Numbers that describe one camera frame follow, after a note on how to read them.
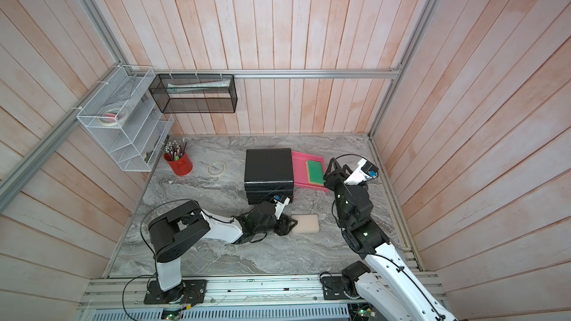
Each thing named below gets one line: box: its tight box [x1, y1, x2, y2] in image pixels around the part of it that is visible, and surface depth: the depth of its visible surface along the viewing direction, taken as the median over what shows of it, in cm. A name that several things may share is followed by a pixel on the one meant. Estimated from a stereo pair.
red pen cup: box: [163, 151, 193, 177], surface depth 101 cm
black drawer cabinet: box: [243, 147, 294, 206], surface depth 85 cm
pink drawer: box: [291, 150, 329, 193], surface depth 95 cm
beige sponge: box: [290, 214, 319, 234], surface depth 89 cm
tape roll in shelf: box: [98, 107, 129, 127], surface depth 75 cm
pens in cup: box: [165, 138, 188, 162], surface depth 95 cm
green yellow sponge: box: [305, 159, 325, 187], surface depth 95 cm
